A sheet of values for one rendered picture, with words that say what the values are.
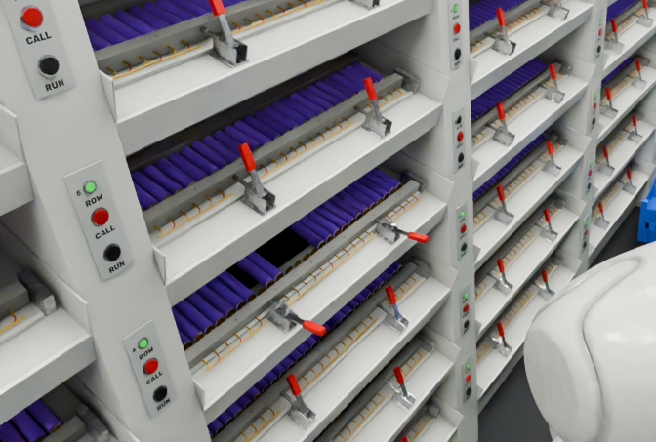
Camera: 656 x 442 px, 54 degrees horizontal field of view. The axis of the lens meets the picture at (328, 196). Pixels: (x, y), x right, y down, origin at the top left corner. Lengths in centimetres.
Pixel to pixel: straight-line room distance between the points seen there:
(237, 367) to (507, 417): 104
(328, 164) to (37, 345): 46
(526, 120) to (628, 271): 109
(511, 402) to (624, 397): 142
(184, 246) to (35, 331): 19
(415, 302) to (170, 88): 74
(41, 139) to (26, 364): 23
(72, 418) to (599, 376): 62
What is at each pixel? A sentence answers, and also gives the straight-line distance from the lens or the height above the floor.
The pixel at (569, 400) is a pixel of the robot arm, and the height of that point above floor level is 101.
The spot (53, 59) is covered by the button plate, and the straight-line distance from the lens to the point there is 63.
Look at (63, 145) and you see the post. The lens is 65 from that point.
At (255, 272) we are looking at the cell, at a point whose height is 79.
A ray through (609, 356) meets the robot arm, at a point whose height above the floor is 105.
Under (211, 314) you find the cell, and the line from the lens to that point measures 95.
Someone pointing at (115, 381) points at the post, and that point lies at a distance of 77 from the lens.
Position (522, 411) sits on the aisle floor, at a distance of 185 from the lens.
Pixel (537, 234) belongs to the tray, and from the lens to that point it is 184.
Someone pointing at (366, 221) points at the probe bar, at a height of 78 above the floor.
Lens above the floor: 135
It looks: 28 degrees down
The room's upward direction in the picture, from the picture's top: 8 degrees counter-clockwise
